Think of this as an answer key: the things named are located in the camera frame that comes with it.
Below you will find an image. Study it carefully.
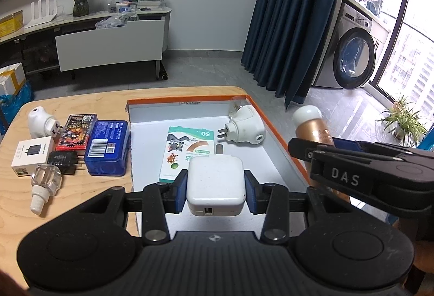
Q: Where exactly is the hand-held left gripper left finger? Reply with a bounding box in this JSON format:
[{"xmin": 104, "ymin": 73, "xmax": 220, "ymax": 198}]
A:
[{"xmin": 78, "ymin": 169, "xmax": 189, "ymax": 247}]

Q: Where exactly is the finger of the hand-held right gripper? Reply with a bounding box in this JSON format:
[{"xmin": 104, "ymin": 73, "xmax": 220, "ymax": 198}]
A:
[
  {"xmin": 288, "ymin": 138, "xmax": 434, "ymax": 195},
  {"xmin": 334, "ymin": 141, "xmax": 434, "ymax": 160}
]

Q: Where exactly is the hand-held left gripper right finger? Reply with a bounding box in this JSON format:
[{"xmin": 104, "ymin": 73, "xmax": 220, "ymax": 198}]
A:
[{"xmin": 244, "ymin": 170, "xmax": 355, "ymax": 246}]

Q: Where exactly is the white power adapter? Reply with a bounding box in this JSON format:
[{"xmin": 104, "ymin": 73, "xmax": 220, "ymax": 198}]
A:
[{"xmin": 185, "ymin": 155, "xmax": 247, "ymax": 217}]

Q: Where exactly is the orange cardboard box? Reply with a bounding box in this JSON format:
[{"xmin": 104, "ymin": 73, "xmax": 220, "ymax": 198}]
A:
[{"xmin": 126, "ymin": 94, "xmax": 311, "ymax": 240}]

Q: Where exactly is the rose-gold bottle white cap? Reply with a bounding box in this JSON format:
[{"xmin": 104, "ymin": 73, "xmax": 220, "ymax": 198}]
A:
[{"xmin": 292, "ymin": 105, "xmax": 344, "ymax": 189}]

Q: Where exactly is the green white bandage box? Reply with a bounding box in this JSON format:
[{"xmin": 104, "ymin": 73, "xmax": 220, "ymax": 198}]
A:
[{"xmin": 158, "ymin": 125, "xmax": 216, "ymax": 183}]

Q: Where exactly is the white plug-in vaporizer with bottle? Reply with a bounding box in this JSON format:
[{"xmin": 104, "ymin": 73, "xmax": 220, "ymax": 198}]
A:
[{"xmin": 217, "ymin": 97, "xmax": 266, "ymax": 147}]

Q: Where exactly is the blue plastic box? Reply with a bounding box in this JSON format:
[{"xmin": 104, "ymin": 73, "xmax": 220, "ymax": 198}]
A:
[{"xmin": 84, "ymin": 119, "xmax": 131, "ymax": 177}]

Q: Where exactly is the illustrated playing card box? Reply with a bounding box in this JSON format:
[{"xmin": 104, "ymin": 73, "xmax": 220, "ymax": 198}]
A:
[{"xmin": 55, "ymin": 113, "xmax": 98, "ymax": 151}]

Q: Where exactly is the black charger plug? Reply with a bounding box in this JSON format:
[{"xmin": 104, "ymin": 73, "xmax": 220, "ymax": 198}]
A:
[{"xmin": 47, "ymin": 150, "xmax": 85, "ymax": 176}]

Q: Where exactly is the clear glass bottle white cap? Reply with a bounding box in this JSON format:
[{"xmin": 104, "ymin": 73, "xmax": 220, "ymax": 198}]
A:
[{"xmin": 29, "ymin": 163, "xmax": 63, "ymax": 215}]

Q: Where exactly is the white charger box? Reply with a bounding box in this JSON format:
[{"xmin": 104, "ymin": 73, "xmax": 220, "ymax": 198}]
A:
[{"xmin": 11, "ymin": 136, "xmax": 56, "ymax": 178}]

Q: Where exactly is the potted spider plant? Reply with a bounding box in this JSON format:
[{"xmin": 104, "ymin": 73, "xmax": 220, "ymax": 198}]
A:
[{"xmin": 376, "ymin": 94, "xmax": 428, "ymax": 148}]

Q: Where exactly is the silver washing machine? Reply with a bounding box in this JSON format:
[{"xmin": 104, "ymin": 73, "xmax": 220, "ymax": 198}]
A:
[{"xmin": 311, "ymin": 2, "xmax": 391, "ymax": 90}]

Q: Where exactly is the blue curtain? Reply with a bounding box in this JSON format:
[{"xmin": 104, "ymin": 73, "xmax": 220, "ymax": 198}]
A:
[{"xmin": 240, "ymin": 0, "xmax": 350, "ymax": 110}]

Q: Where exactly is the white television cabinet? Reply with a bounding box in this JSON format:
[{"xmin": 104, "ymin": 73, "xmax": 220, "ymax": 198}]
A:
[{"xmin": 0, "ymin": 6, "xmax": 173, "ymax": 80}]

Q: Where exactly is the clear plastic bag of parts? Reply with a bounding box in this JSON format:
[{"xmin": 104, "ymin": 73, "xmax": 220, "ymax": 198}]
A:
[{"xmin": 95, "ymin": 13, "xmax": 138, "ymax": 29}]

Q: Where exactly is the blue plastic bag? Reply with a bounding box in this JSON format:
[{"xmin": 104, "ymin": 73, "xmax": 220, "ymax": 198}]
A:
[{"xmin": 0, "ymin": 84, "xmax": 35, "ymax": 134}]

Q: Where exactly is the clear plastic organizer box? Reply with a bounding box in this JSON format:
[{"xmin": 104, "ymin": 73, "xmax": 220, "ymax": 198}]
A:
[{"xmin": 108, "ymin": 0, "xmax": 167, "ymax": 14}]

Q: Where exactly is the white foam box yellow tape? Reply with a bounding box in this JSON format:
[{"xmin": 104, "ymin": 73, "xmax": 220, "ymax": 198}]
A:
[{"xmin": 0, "ymin": 62, "xmax": 27, "ymax": 97}]

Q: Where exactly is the white router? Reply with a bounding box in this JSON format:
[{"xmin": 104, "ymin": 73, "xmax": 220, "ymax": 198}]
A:
[{"xmin": 25, "ymin": 0, "xmax": 59, "ymax": 29}]

